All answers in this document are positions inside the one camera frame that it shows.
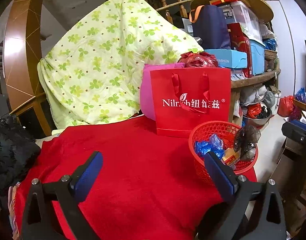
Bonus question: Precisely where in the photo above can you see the red fleece blanket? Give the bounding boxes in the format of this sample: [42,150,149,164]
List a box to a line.
[14,116,258,240]

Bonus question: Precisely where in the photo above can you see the steel basin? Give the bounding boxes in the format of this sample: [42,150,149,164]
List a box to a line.
[242,110,272,128]

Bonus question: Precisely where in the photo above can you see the red plastic mesh basket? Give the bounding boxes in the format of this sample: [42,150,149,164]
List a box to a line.
[188,121,259,187]

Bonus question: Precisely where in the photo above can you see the green clover print quilt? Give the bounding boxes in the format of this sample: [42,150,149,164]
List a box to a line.
[37,0,203,130]

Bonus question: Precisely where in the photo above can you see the round wooden shelf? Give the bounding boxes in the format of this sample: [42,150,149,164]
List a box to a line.
[190,0,281,130]

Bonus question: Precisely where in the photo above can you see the brown wooden pillar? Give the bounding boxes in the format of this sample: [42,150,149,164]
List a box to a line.
[3,0,52,135]

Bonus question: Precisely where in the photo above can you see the large red plastic bag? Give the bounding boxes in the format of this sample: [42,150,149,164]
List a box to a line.
[277,95,295,117]

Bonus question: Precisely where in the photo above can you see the grey plastic bags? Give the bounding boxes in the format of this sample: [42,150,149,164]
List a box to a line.
[239,85,267,105]

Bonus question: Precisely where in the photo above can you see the orange medicine box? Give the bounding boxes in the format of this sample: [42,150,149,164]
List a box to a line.
[222,148,242,167]

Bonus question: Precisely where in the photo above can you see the tall red box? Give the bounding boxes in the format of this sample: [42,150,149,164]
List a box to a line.
[228,23,253,78]

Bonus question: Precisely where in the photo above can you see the dark grey candy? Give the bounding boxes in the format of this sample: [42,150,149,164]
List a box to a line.
[234,124,261,162]

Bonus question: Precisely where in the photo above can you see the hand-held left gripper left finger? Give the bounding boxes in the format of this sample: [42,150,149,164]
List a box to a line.
[21,151,104,240]

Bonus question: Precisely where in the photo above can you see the wooden furniture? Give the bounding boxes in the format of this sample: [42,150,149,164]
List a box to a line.
[275,137,306,230]

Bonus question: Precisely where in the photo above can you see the blue storage bin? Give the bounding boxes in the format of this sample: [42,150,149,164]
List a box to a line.
[249,39,266,75]

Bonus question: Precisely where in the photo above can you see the blue foil wrapper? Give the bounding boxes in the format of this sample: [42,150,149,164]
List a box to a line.
[194,134,225,159]

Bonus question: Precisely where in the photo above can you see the clear plastic container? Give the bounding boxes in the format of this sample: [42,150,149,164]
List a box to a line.
[219,1,262,42]

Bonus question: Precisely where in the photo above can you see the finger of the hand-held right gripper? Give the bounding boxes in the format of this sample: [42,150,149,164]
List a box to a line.
[282,119,306,143]

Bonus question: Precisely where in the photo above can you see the striped cloth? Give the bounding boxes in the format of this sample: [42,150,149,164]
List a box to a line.
[7,182,21,240]

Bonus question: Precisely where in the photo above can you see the woven basket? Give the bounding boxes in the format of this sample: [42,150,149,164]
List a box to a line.
[264,49,278,60]

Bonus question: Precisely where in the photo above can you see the crumpled red plastic bag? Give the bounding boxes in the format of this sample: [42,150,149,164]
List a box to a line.
[178,51,220,68]

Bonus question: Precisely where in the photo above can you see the small blue plastic bag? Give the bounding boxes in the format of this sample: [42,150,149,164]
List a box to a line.
[295,87,306,103]

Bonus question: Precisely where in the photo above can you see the light blue shoe box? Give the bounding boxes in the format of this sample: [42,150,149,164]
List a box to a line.
[203,49,248,69]

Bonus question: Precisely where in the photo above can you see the navy bag with orange trim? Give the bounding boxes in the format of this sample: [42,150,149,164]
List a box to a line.
[189,5,231,50]

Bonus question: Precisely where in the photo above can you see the red paper gift bag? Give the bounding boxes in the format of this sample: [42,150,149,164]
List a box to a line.
[139,64,231,138]

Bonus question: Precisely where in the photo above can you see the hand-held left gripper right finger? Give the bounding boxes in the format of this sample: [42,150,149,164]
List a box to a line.
[198,151,286,240]

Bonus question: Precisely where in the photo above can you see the black puffer jacket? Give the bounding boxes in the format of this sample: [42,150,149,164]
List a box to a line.
[0,116,41,195]

